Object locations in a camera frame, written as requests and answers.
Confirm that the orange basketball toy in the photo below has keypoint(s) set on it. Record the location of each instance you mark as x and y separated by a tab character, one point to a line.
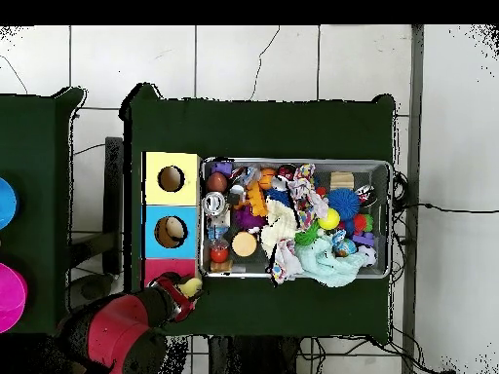
267	178

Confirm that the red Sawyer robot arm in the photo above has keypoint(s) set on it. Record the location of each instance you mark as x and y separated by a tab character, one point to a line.
117	331

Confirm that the wooden box with three holes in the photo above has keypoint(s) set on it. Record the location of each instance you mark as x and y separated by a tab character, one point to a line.
183	191

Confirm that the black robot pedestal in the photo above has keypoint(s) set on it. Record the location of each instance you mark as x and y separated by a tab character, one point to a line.
253	358

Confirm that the orange plastic block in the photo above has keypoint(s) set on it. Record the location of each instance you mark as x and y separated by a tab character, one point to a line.
256	200

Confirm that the blue fuzzy ball with eyes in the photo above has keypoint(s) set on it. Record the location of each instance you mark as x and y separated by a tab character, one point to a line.
343	202

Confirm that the magenta bowl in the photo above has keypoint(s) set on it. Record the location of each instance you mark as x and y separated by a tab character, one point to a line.
11	296

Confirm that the brown football toy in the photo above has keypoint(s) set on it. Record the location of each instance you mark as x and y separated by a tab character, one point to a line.
216	182

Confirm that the blue bowl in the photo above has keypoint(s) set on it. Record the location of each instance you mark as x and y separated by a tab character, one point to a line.
7	202

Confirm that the yellow plush toy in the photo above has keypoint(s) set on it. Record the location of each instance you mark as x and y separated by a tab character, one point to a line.
190	286

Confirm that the silver drink can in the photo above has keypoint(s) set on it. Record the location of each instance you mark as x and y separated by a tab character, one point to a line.
213	203

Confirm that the globe print ball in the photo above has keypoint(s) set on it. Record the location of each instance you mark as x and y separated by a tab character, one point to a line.
345	247

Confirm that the purple spiky toy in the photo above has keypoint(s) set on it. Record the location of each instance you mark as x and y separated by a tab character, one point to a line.
247	219

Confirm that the cream muslin cloth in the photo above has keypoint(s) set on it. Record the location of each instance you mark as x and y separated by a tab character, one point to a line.
278	226

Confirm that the mint knitted cloth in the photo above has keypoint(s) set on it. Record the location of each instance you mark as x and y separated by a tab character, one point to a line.
331	265

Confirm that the blue spiky ball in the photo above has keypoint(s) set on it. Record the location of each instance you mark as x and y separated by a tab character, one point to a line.
278	194

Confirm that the dark green tablecloth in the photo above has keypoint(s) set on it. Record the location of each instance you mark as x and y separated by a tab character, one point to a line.
253	128
35	136

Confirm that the clear mesh bin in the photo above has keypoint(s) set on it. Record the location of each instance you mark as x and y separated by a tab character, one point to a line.
374	167

